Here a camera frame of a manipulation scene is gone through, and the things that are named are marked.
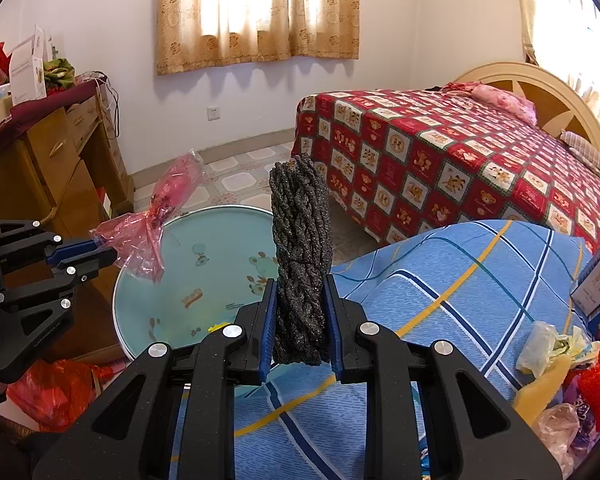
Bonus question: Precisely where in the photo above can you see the red knitted yarn bundle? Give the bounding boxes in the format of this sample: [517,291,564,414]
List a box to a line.
[576,341,600,432]

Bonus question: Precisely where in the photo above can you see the pink pillow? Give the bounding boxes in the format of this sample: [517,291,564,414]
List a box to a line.
[442,81,539,127]

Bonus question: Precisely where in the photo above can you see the green and red cloth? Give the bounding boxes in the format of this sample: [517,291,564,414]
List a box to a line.
[42,57,76,94]

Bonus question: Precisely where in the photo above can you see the bed with red quilt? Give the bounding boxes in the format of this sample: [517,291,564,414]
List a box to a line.
[290,87,600,257]

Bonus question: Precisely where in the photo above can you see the translucent pink plastic bag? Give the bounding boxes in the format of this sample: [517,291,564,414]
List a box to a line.
[537,402,582,477]

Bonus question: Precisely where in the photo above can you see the maroon cloth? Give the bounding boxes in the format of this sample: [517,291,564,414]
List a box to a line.
[0,80,102,147]

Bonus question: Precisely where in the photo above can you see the beige patterned window curtain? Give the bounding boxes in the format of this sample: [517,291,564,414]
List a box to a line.
[154,0,361,77]
[510,0,600,137]

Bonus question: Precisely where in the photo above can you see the thin cables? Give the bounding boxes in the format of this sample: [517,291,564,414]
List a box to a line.
[96,72,119,139]

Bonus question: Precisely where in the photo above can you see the red plastic bag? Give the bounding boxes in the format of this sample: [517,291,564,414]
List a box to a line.
[7,359,102,432]

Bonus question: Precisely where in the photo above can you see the cream wooden headboard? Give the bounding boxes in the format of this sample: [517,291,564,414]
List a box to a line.
[452,61,600,182]

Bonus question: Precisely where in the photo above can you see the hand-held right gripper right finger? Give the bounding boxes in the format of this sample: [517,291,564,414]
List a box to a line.
[322,275,563,480]

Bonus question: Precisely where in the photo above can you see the wooden dresser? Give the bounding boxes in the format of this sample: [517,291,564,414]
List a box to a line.
[0,82,136,362]

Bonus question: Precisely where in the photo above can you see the round glass table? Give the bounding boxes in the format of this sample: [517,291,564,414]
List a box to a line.
[112,204,282,362]

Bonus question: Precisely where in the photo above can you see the blue plaid blanket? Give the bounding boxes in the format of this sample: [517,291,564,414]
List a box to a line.
[172,219,597,480]

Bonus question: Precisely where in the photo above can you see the yellow foam piece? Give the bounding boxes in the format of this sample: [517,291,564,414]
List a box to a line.
[512,354,574,427]

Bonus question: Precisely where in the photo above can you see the grey braided yarn bundle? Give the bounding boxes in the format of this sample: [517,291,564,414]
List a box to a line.
[268,154,334,367]

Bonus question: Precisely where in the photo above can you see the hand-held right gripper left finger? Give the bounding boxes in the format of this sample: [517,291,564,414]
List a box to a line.
[32,277,281,480]

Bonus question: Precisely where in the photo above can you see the striped pillow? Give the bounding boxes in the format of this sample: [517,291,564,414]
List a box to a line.
[559,129,600,179]

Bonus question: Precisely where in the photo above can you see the white cardboard box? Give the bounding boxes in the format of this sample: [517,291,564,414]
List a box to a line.
[7,25,49,109]

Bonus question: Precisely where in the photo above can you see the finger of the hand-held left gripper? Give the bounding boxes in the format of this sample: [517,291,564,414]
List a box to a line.
[0,250,119,385]
[0,219,102,270]

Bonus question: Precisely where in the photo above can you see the purple wrapper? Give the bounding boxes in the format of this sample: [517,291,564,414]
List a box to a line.
[562,375,599,432]

